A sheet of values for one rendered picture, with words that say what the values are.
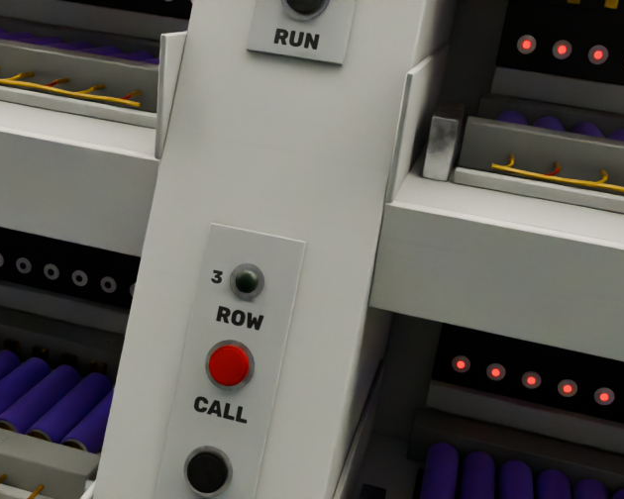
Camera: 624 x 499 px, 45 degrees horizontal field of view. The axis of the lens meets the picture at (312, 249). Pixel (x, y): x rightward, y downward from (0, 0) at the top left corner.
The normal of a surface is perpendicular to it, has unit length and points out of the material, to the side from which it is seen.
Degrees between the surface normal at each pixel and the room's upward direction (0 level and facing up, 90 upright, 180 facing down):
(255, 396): 90
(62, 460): 21
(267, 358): 90
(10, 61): 110
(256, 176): 90
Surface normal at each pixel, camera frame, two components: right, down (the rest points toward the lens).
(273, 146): -0.18, -0.04
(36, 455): 0.12, -0.93
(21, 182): -0.24, 0.31
